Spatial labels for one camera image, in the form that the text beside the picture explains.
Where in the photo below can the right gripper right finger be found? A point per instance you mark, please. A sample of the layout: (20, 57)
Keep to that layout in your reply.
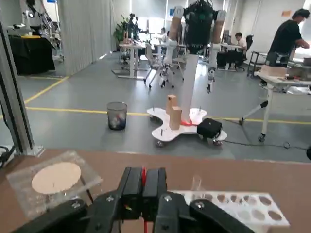
(155, 184)

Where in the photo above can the aluminium frame post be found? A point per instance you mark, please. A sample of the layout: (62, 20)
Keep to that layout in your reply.
(14, 97)

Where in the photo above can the black box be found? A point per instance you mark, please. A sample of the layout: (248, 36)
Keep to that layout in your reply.
(209, 128)

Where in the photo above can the white test tube rack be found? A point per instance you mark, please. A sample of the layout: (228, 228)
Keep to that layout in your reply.
(243, 218)

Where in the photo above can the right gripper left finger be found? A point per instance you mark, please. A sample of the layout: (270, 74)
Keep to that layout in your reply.
(132, 184)

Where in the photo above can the person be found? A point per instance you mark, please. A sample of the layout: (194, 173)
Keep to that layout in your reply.
(288, 36)
(240, 42)

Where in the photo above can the white desk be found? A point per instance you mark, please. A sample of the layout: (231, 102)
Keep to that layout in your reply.
(131, 53)

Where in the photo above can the red brush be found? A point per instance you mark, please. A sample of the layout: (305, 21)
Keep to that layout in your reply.
(144, 176)

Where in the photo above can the wooden block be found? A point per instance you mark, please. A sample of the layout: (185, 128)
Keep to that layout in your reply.
(175, 119)
(171, 103)

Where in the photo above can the black draped table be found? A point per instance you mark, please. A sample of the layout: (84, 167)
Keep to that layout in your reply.
(31, 55)

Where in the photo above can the green plant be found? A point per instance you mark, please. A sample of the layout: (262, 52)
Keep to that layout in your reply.
(121, 29)

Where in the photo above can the mesh waste bin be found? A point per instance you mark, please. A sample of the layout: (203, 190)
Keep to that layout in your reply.
(117, 116)

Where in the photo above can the grey curtain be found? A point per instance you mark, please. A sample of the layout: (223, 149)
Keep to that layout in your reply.
(82, 31)

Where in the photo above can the black humanoid robot on stand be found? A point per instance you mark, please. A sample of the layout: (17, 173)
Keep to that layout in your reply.
(198, 26)

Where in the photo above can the glass test tube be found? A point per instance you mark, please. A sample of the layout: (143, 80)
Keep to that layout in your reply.
(196, 183)

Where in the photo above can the white work table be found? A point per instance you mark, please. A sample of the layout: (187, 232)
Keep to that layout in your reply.
(286, 82)

